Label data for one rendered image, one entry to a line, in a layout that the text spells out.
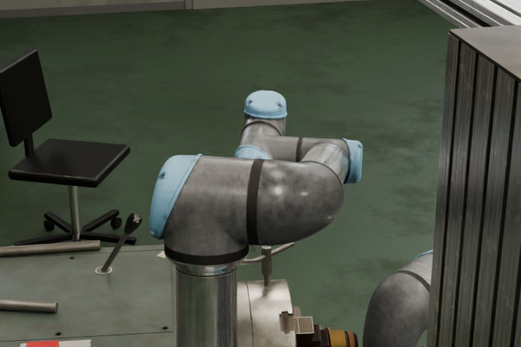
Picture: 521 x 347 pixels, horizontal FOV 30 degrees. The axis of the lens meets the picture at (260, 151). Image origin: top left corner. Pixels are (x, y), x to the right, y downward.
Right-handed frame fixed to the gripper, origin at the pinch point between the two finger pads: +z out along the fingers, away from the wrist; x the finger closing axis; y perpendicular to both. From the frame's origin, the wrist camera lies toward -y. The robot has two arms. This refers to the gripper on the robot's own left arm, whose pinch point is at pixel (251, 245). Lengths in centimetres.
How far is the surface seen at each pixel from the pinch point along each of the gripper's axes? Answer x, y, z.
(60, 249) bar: 21.8, -41.2, 18.0
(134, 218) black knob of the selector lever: 12.5, -23.6, 2.1
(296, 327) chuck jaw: -4.9, 9.3, 19.1
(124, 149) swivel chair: 244, -40, 154
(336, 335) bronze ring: 0.0, 19.2, 27.9
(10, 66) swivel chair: 247, -89, 107
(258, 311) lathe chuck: -2.6, 1.4, 16.3
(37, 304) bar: -2.2, -43.4, 11.2
